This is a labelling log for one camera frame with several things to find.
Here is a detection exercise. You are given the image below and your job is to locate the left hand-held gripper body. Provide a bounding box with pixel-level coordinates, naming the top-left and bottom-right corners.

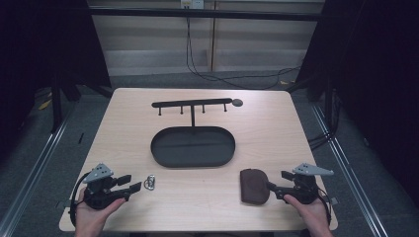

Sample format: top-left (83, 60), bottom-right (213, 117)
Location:
top-left (82, 162), bottom-right (131, 211)

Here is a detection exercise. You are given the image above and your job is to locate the bundle of black floor cables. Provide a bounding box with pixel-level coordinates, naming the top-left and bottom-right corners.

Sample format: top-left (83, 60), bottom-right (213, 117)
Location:
top-left (306, 129), bottom-right (335, 152)

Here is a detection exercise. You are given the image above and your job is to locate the black hanging cable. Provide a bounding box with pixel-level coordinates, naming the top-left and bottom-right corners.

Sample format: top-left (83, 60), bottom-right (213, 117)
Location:
top-left (185, 16), bottom-right (301, 91)

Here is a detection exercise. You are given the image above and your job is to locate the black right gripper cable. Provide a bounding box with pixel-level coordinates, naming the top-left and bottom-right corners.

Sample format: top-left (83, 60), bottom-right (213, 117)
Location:
top-left (316, 187), bottom-right (332, 225)

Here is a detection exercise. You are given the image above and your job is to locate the person's right hand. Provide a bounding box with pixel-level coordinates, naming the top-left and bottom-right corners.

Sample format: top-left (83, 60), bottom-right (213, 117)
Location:
top-left (283, 194), bottom-right (331, 231)

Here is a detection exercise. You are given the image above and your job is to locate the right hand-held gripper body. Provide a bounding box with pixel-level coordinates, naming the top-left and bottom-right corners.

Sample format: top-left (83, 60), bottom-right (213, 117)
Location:
top-left (276, 162), bottom-right (335, 205)

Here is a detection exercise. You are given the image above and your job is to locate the black curtain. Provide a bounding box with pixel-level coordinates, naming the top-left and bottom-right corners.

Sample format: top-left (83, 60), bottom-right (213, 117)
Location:
top-left (0, 0), bottom-right (113, 166)
top-left (295, 0), bottom-right (419, 198)

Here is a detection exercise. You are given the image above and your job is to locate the white wall socket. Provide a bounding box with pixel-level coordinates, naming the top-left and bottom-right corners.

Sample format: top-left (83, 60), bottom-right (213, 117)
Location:
top-left (179, 0), bottom-right (206, 10)

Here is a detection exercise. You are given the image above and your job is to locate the brown pouch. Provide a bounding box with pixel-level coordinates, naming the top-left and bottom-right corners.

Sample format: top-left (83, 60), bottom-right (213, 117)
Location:
top-left (239, 168), bottom-right (272, 206)

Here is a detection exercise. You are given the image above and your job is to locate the black hook rack with tray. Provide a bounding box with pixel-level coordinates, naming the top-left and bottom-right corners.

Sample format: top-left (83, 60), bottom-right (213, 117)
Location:
top-left (149, 97), bottom-right (237, 169)

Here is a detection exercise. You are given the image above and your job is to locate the black metal stand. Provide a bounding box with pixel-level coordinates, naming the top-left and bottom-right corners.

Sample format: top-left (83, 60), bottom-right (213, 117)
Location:
top-left (323, 78), bottom-right (334, 132)
top-left (49, 73), bottom-right (64, 133)

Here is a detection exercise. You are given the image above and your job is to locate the metal floor rail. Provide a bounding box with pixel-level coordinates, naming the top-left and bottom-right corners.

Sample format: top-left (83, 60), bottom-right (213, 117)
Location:
top-left (310, 104), bottom-right (388, 237)
top-left (0, 107), bottom-right (75, 237)

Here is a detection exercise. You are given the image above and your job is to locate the yellow floor tape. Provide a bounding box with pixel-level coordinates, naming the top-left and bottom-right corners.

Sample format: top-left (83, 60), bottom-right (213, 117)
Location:
top-left (38, 98), bottom-right (53, 112)

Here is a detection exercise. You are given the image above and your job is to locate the person's left hand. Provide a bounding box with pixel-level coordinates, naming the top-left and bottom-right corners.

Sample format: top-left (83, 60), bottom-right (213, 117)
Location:
top-left (74, 188), bottom-right (127, 232)

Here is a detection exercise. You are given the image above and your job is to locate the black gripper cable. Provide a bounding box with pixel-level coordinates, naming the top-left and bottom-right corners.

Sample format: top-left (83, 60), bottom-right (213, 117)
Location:
top-left (69, 171), bottom-right (92, 228)
top-left (316, 187), bottom-right (332, 225)

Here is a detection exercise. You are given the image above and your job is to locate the black horizontal bar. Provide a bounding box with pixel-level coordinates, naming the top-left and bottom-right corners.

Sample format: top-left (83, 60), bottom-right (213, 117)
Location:
top-left (88, 7), bottom-right (326, 23)

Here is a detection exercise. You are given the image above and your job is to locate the silver metal key ring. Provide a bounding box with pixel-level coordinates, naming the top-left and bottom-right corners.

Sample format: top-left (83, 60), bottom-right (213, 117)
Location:
top-left (143, 174), bottom-right (157, 192)

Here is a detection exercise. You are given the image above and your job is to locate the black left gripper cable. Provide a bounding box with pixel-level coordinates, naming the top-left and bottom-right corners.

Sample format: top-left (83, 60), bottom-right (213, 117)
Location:
top-left (69, 171), bottom-right (92, 228)

